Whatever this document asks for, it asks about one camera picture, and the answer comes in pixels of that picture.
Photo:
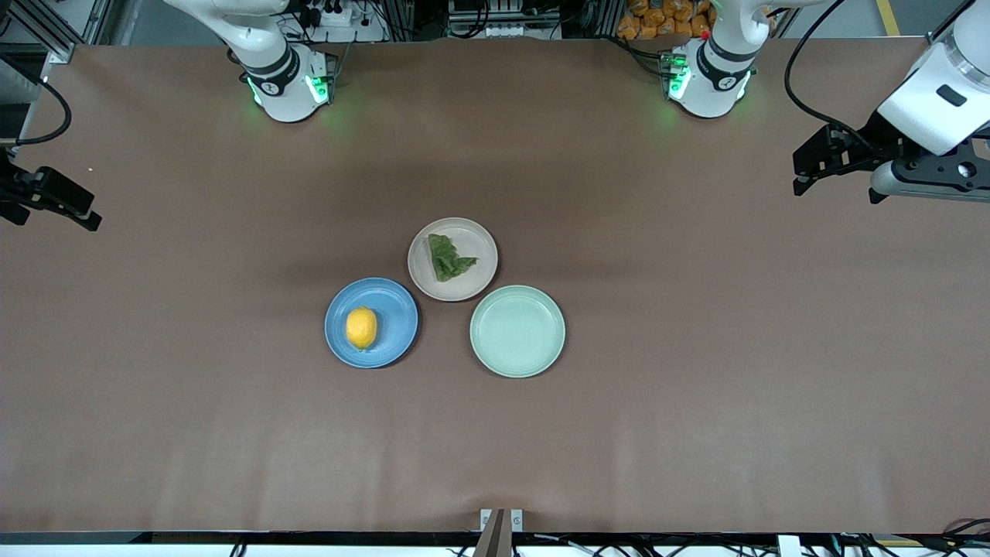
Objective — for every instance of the orange snack packets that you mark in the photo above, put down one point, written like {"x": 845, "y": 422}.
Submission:
{"x": 657, "y": 19}

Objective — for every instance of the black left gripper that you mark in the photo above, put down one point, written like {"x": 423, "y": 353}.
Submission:
{"x": 872, "y": 145}

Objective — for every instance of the yellow lemon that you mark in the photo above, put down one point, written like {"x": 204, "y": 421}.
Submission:
{"x": 361, "y": 328}

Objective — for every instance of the beige plate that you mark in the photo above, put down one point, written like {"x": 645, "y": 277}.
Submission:
{"x": 476, "y": 236}

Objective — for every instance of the mint green plate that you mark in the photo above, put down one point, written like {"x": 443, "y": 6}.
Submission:
{"x": 517, "y": 331}

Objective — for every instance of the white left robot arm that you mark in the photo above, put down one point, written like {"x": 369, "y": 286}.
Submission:
{"x": 715, "y": 77}

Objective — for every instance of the white power strip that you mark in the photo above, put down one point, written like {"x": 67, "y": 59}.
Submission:
{"x": 329, "y": 14}

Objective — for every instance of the aluminium frame profile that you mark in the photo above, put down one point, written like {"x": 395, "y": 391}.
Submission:
{"x": 54, "y": 31}

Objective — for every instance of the metal table edge bracket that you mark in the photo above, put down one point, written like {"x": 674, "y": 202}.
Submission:
{"x": 501, "y": 530}

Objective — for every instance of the blue plate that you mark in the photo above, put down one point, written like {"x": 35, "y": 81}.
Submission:
{"x": 394, "y": 317}

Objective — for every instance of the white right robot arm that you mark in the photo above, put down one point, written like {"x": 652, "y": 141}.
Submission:
{"x": 282, "y": 85}

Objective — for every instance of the green lettuce leaf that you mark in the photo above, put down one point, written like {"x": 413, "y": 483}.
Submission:
{"x": 446, "y": 261}

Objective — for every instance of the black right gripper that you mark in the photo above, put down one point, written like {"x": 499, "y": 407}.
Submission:
{"x": 17, "y": 191}

